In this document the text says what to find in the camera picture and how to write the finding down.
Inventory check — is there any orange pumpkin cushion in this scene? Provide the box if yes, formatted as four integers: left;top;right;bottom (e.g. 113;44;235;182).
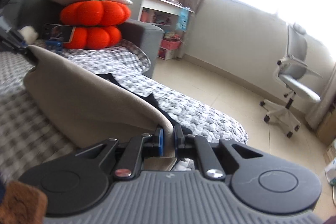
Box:
63;25;122;51
60;0;132;28

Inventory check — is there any white bookshelf desk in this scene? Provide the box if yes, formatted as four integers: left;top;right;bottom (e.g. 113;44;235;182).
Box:
117;0;196;60

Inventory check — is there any blue printed bag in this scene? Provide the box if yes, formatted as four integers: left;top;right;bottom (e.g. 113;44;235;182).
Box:
176;7;190;31

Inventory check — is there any white office chair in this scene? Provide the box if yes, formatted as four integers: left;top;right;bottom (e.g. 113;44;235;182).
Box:
260;22;323;138

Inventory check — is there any blue phone stand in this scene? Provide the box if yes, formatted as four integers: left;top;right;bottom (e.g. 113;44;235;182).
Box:
46;40;63;51

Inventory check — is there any beige cat print sweatshirt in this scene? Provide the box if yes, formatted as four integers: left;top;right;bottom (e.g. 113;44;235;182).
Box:
23;45;177;164

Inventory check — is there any black sweater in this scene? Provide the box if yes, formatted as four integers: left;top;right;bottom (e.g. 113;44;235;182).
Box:
96;73;196;135

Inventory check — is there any pink basket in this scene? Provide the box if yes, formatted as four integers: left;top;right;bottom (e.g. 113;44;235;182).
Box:
160;39;183;51

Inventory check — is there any grey sofa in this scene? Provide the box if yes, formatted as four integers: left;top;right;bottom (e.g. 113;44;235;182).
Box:
0;0;164;80

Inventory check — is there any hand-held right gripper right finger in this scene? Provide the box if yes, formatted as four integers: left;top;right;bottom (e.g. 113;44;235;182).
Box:
174;125;263;178

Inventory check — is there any printed storage box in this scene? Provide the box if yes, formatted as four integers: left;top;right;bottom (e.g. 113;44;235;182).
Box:
158;48;176;60

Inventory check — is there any smartphone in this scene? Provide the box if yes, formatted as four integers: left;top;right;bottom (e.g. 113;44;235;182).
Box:
42;24;76;43

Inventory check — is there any white fluffy plush cushion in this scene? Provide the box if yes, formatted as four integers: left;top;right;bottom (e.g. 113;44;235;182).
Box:
20;26;40;43

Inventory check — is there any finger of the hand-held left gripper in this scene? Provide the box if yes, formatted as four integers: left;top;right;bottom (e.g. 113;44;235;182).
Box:
8;30;36;60

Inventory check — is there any grey patterned quilt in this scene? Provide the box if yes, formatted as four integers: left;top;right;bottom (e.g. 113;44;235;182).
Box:
0;39;248;182

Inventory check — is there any brown fuzzy cloth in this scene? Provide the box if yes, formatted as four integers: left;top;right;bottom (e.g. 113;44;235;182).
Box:
0;181;48;224

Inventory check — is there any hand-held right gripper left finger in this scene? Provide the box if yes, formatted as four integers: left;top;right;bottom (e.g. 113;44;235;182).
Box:
75;127;165;179

